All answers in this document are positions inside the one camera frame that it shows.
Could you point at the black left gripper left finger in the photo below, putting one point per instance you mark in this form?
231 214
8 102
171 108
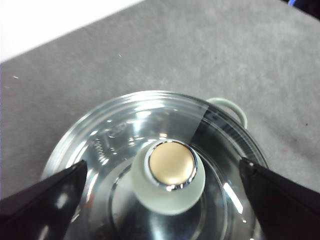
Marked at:
37 210

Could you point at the pale green electric pot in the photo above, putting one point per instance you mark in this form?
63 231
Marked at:
237 107

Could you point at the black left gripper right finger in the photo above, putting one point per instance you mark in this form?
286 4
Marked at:
287 210

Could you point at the glass lid with knob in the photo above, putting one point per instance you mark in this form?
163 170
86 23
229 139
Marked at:
170 165

